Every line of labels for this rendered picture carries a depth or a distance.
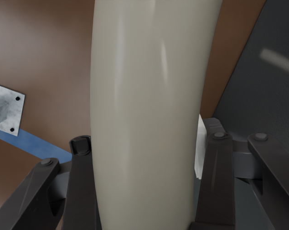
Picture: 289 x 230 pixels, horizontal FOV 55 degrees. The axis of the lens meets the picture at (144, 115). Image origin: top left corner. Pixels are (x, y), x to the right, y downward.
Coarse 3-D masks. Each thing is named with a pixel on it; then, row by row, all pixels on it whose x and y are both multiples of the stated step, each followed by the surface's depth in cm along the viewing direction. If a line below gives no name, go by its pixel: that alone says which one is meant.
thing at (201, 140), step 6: (198, 126) 15; (204, 126) 15; (198, 132) 14; (204, 132) 14; (198, 138) 14; (204, 138) 14; (198, 144) 14; (204, 144) 14; (198, 150) 15; (204, 150) 15; (198, 156) 15; (204, 156) 15; (198, 162) 15; (198, 168) 15; (198, 174) 15
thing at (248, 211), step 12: (240, 180) 113; (240, 192) 104; (252, 192) 108; (240, 204) 96; (252, 204) 100; (240, 216) 89; (252, 216) 92; (240, 228) 83; (252, 228) 86; (264, 228) 89
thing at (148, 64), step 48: (96, 0) 6; (144, 0) 5; (192, 0) 5; (96, 48) 6; (144, 48) 6; (192, 48) 6; (96, 96) 7; (144, 96) 6; (192, 96) 6; (96, 144) 7; (144, 144) 6; (192, 144) 7; (96, 192) 8; (144, 192) 7; (192, 192) 8
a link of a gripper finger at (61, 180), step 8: (64, 168) 14; (56, 176) 14; (64, 176) 14; (56, 184) 14; (64, 184) 14; (48, 192) 14; (56, 192) 14; (64, 192) 14; (48, 200) 14; (56, 200) 14
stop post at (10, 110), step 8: (0, 88) 114; (8, 88) 115; (0, 96) 116; (8, 96) 115; (16, 96) 115; (24, 96) 114; (0, 104) 113; (8, 104) 116; (16, 104) 116; (0, 112) 112; (8, 112) 118; (16, 112) 117; (0, 120) 114; (8, 120) 119; (16, 120) 118; (0, 128) 121; (8, 128) 120; (16, 128) 120
